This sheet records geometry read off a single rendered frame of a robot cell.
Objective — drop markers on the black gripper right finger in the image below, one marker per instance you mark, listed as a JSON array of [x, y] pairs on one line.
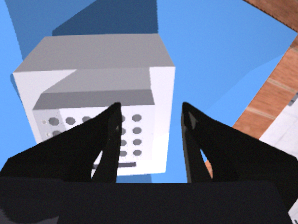
[[234, 155]]

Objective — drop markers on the blue bench mat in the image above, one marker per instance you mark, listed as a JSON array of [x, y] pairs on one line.
[[223, 51]]

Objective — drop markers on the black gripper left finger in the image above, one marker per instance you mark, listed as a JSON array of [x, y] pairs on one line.
[[71, 154]]

